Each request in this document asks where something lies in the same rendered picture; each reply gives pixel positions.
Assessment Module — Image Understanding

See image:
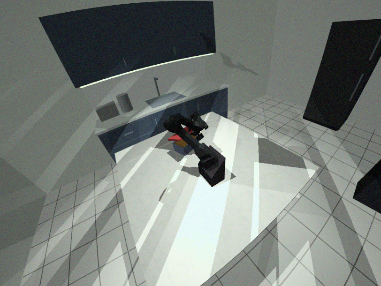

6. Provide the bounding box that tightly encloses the red rectangular lid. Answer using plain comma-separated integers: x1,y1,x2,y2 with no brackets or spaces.
168,127,193,142

